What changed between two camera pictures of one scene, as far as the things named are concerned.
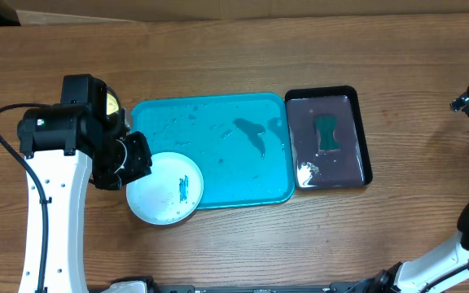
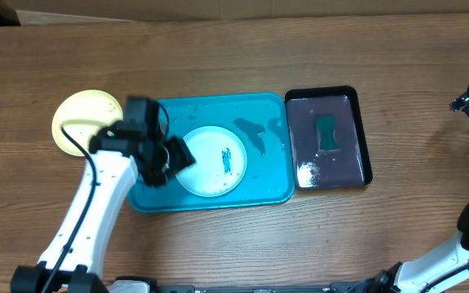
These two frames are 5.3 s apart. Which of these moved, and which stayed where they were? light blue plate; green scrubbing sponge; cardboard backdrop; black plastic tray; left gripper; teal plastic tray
Moved: light blue plate; left gripper
Stayed: teal plastic tray; cardboard backdrop; green scrubbing sponge; black plastic tray
